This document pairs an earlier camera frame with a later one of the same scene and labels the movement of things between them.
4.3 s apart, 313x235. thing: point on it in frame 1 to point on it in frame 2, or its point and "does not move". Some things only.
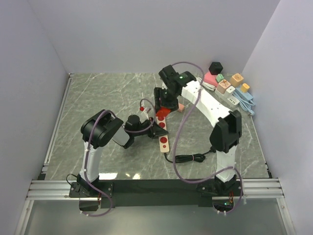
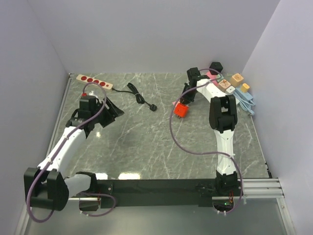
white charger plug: x=230 y=90 does not move
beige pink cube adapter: x=222 y=85 does not move
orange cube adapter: x=236 y=80 does not move
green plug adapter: x=219 y=77 does not move
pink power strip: x=209 y=78 does not move
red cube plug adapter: x=163 y=112 to x=181 y=109
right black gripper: x=158 y=93 to x=186 y=99
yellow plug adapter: x=244 y=87 does not move
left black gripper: x=155 y=132 to x=111 y=113
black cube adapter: x=215 y=68 does not move
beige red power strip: x=163 y=140 to x=90 y=80
